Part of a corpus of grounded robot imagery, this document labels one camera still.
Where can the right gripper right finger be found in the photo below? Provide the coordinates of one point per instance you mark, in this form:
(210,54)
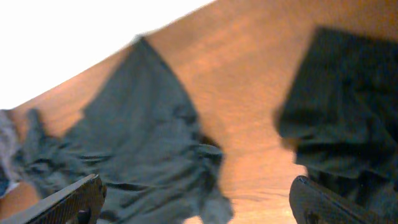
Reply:
(314,204)

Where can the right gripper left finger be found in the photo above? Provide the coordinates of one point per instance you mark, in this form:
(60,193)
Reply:
(80,203)

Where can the dark green t-shirt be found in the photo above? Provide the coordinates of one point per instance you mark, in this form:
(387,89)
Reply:
(142,136)

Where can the grey folded garment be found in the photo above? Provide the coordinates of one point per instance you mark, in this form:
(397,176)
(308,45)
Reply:
(9,147)

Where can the black garment at right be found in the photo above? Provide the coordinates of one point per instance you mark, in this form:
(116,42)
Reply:
(340,116)

